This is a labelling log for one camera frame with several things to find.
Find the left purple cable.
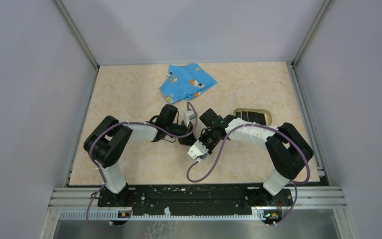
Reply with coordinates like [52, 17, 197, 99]
[86, 101, 198, 232]

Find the blue printed cloth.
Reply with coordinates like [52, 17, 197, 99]
[159, 63, 217, 104]

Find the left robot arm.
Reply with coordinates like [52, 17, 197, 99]
[83, 102, 198, 206]

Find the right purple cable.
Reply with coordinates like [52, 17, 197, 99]
[186, 123, 311, 227]

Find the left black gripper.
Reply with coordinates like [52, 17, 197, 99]
[166, 120, 196, 146]

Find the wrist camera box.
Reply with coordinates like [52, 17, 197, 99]
[184, 110, 197, 127]
[187, 140, 208, 162]

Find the black mounting base plate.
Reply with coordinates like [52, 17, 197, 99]
[97, 183, 293, 216]

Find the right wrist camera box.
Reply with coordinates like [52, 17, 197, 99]
[187, 140, 208, 162]

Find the purple cable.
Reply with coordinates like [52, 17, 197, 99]
[86, 101, 198, 232]
[186, 123, 311, 227]

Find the aluminium frame rail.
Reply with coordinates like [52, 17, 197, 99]
[49, 184, 347, 221]

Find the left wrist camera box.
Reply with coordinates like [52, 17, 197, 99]
[184, 110, 197, 127]

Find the beige oval card tray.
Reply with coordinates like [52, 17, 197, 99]
[233, 108, 273, 126]

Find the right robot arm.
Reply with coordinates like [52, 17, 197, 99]
[188, 109, 314, 205]

